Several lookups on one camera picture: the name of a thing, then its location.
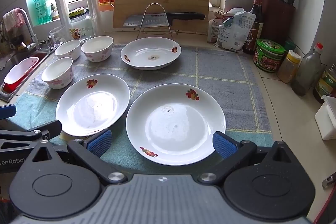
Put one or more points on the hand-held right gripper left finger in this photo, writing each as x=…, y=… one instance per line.
x=101, y=142

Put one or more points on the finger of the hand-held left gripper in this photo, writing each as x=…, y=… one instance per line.
x=7, y=111
x=39, y=131

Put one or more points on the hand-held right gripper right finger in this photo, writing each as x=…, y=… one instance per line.
x=223, y=145

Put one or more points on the large white pink floral bowl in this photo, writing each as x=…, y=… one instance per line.
x=97, y=53

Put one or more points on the brown stained white floral plate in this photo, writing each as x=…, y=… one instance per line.
x=149, y=49

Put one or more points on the white strainer basket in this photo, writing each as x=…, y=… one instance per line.
x=18, y=71

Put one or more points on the steel sink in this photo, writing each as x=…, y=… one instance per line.
x=9, y=60

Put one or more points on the grey checked cloth mat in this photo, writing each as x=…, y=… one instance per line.
x=210, y=77

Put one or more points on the steel faucet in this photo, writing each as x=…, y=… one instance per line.
x=29, y=27

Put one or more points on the clear glass mug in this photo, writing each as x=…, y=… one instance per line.
x=56, y=36

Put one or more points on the white pink rag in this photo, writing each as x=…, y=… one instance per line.
x=13, y=19

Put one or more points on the green lidded sauce jar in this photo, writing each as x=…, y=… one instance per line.
x=267, y=58

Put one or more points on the yellow lidded spice jar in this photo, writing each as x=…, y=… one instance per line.
x=287, y=69

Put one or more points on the white plastic box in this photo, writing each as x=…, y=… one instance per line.
x=326, y=121

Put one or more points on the small potted plant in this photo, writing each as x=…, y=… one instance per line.
x=54, y=15

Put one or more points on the green dish soap bottle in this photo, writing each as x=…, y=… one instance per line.
x=40, y=6

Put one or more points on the red capped glass bottle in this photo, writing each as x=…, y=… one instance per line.
x=305, y=71

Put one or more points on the glass jar green lid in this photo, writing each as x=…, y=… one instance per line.
x=81, y=27

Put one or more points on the thin plastic wrap roll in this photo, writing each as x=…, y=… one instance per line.
x=63, y=14

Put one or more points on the white blue printed bag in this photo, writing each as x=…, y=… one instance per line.
x=233, y=32

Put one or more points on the dark soy sauce bottle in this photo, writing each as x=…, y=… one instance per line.
x=253, y=35

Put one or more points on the white clipped bag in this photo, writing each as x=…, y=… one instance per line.
x=212, y=29

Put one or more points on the small green container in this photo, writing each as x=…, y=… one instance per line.
x=290, y=47

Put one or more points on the green labelled oil bottle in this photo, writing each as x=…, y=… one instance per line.
x=326, y=85

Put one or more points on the dark red knife block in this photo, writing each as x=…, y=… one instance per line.
x=275, y=19

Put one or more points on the thick plastic wrap roll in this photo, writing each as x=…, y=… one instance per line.
x=92, y=3

